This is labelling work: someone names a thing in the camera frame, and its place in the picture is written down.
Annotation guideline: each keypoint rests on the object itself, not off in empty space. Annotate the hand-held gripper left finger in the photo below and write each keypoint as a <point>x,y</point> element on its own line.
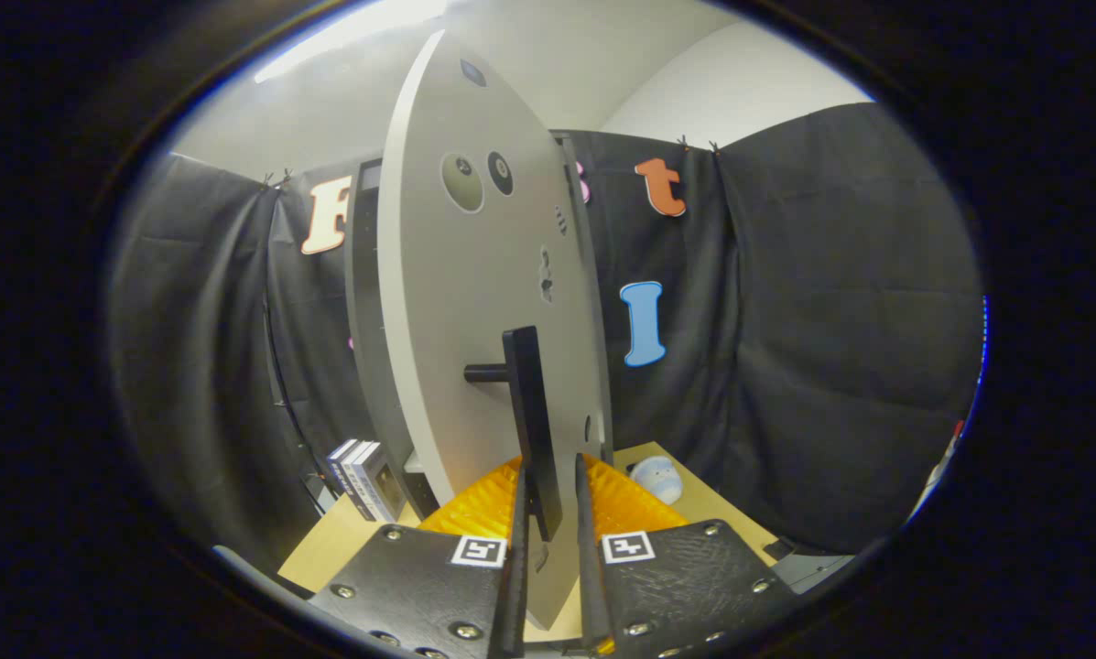
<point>419,586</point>

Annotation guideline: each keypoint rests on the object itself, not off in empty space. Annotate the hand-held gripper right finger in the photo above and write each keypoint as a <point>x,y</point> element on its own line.
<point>685,586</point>

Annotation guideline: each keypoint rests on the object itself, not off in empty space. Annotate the white cabinet door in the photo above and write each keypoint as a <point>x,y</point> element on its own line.
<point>456,293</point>

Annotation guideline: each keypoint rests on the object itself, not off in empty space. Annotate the grey cabinet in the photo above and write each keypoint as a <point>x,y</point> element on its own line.
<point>364,302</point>

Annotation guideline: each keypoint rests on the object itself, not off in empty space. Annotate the black backdrop cloth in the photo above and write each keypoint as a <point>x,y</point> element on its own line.
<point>831,320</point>

